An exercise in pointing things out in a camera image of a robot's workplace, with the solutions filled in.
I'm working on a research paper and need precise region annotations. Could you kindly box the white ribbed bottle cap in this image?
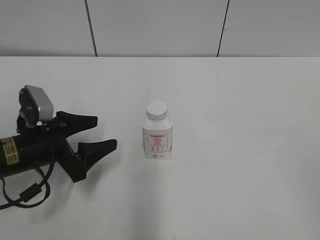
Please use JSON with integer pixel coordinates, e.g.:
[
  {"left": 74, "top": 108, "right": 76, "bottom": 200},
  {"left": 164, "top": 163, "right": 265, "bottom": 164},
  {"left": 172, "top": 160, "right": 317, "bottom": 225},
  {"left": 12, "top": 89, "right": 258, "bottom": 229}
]
[{"left": 146, "top": 100, "right": 168, "bottom": 122}]

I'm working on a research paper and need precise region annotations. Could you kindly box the white yogurt bottle red label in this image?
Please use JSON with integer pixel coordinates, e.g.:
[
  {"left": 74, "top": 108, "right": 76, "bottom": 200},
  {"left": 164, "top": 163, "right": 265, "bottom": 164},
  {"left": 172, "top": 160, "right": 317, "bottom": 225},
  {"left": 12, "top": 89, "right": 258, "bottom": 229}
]
[{"left": 142, "top": 109, "right": 173, "bottom": 160}]

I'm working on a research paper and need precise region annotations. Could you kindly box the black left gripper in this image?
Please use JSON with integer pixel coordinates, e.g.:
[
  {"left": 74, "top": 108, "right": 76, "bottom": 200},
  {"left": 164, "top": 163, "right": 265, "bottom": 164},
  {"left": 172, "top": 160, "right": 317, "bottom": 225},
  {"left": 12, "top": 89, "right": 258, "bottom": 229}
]
[{"left": 17, "top": 111, "right": 118, "bottom": 183}]

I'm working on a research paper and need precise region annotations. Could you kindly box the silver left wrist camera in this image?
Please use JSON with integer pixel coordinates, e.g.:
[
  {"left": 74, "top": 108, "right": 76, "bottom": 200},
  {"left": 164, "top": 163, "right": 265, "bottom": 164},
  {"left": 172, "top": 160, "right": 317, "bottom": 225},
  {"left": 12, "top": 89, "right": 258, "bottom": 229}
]
[{"left": 18, "top": 85, "right": 54, "bottom": 128}]

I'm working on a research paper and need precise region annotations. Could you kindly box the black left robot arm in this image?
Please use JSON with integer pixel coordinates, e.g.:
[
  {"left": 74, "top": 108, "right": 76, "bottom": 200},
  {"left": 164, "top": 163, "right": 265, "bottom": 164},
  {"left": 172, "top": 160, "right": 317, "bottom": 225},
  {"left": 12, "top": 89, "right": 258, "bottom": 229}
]
[{"left": 0, "top": 111, "right": 118, "bottom": 183}]

